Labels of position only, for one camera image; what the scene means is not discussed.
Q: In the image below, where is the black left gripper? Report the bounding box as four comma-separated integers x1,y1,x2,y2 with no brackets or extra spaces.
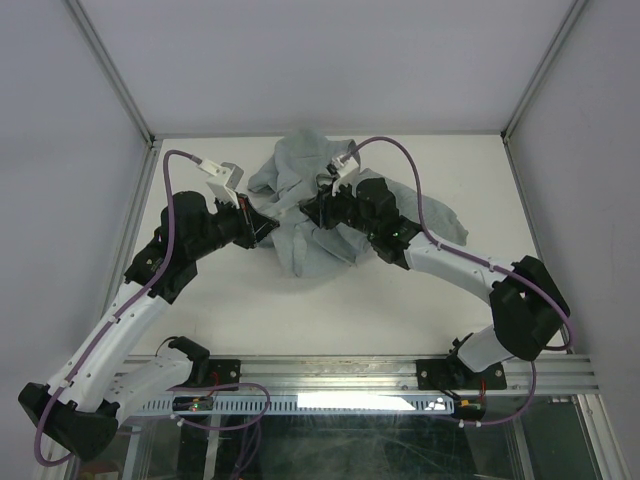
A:
188,191,280,260

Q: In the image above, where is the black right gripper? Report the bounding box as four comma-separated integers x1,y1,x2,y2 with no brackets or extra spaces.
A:
299,177,378,238

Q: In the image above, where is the grey zip-up jacket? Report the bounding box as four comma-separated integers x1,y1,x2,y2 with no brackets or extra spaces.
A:
248,130,468,278

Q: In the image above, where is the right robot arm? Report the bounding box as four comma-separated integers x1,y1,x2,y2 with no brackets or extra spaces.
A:
300,178,570,388

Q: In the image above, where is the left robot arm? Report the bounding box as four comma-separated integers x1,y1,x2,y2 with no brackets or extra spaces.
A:
18,191,279,462

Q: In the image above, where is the small electronics board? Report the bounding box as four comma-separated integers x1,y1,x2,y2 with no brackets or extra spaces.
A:
172,395,217,413

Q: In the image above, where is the black yellow connector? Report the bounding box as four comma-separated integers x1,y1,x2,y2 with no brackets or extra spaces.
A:
452,397,486,421

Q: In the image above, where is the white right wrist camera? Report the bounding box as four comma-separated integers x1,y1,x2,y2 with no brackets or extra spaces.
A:
316,152,360,196

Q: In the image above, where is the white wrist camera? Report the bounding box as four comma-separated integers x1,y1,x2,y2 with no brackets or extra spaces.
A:
192,156,244,209
316,152,360,196

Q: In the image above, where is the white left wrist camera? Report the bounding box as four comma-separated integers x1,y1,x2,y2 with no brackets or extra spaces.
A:
192,156,244,209

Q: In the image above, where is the aluminium front rail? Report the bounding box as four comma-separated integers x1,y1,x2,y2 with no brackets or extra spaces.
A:
59,353,599,399

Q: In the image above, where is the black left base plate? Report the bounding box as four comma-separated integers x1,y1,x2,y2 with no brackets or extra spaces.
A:
190,358,241,391

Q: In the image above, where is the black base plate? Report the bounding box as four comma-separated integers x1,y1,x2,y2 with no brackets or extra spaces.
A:
190,358,241,391
415,355,507,391

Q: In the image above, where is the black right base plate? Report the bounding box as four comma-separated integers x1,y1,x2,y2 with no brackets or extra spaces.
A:
415,355,507,391

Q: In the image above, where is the grey slotted cable duct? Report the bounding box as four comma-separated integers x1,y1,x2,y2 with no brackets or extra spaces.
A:
133,392,454,417

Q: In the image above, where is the left aluminium frame post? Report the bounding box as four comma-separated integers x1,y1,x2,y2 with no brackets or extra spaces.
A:
63,0,155,147

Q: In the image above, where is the aluminium frame post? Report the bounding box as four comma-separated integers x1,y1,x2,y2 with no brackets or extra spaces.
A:
501,0,590,144
63,0,155,147

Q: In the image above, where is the right aluminium frame post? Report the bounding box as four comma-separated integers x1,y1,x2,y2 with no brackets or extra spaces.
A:
501,0,590,144

